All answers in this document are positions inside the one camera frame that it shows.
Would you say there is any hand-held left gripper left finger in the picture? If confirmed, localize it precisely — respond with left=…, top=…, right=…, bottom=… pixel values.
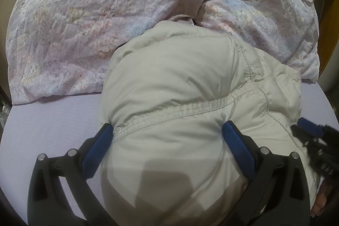
left=28, top=123, right=117, bottom=226

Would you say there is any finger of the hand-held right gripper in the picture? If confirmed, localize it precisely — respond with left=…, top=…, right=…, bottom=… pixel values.
left=291, top=117, right=327, bottom=148

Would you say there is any beige puffer jacket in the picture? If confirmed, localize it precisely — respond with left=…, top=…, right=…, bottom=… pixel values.
left=99, top=20, right=318, bottom=226

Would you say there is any person's right hand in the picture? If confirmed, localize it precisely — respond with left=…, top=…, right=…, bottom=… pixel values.
left=310, top=180, right=332, bottom=218

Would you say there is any pastel floral quilt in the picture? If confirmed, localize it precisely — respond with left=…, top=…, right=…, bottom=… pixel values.
left=5, top=0, right=321, bottom=105

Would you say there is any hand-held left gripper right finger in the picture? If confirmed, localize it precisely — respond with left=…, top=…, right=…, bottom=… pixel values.
left=222, top=121, right=311, bottom=226

